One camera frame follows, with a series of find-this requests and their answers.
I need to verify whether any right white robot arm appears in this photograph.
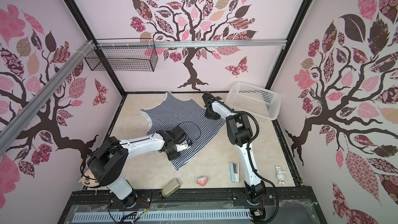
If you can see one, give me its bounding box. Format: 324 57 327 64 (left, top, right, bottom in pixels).
202 91 275 205

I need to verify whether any grey white stapler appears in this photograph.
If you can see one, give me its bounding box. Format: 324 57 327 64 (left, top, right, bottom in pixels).
229 162 239 183

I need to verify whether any aluminium frame bar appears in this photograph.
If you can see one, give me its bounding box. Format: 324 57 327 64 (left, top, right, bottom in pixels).
96 39 287 48
1 40 95 154

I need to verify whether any blue white striped tank top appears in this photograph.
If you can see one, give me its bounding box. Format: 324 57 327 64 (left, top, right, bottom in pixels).
140 92 226 170

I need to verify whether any tan rectangular box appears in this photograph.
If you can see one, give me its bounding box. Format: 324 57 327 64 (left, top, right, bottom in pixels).
160 178 181 198

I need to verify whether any plush doll head toy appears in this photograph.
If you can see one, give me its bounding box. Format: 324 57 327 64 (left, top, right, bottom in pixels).
79 169 100 188

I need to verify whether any pink denture toy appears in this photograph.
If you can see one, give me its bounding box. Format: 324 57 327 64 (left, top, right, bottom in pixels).
197 176 208 186

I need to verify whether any black wire mesh basket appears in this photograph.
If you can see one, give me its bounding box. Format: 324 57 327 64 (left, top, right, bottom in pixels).
85 37 158 72

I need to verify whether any rear aluminium frame bar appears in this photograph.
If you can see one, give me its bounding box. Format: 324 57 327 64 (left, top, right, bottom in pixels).
96 39 287 48

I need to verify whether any small white rabbit figurine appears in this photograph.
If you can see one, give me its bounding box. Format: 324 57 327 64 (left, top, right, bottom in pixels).
275 166 286 186

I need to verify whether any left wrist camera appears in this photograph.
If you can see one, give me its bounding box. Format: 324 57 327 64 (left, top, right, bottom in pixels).
176 140 192 152

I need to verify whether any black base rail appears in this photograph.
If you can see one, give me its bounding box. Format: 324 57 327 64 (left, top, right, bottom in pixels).
67 187 317 209

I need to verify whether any white slotted cable duct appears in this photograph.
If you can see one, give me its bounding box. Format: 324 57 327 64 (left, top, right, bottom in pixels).
70 209 252 224

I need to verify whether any left aluminium frame bar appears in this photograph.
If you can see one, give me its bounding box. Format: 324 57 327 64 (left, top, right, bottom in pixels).
1 40 95 154

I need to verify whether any white plastic laundry basket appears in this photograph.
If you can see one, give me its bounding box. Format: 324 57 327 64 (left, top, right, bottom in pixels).
226 82 282 122

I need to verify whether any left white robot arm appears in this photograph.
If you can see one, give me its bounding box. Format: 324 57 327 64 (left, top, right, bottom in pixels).
79 126 192 208

